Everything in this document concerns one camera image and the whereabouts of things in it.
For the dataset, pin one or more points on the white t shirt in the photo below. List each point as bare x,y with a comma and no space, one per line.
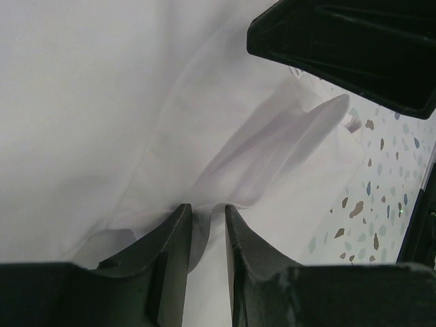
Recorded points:
115,112

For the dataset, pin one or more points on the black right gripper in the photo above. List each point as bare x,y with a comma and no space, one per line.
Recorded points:
383,51

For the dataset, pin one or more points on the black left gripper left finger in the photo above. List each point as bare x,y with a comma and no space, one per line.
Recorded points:
142,285

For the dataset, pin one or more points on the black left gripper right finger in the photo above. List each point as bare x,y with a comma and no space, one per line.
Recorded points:
268,288

